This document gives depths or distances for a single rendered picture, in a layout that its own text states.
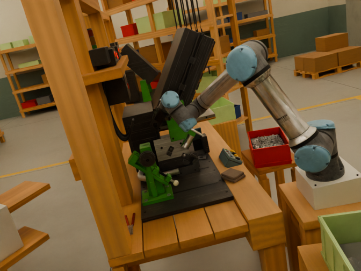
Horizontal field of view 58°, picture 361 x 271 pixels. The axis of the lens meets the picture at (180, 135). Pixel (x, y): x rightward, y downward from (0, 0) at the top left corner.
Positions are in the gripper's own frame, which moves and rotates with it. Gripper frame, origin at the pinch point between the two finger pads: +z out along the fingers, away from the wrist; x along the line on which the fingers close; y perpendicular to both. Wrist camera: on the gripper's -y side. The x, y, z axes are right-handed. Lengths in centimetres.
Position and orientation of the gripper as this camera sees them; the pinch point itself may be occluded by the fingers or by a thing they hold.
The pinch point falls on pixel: (160, 116)
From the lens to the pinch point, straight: 173.1
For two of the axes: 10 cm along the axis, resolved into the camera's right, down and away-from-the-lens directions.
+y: 5.0, -8.5, 1.8
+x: -8.5, -5.2, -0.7
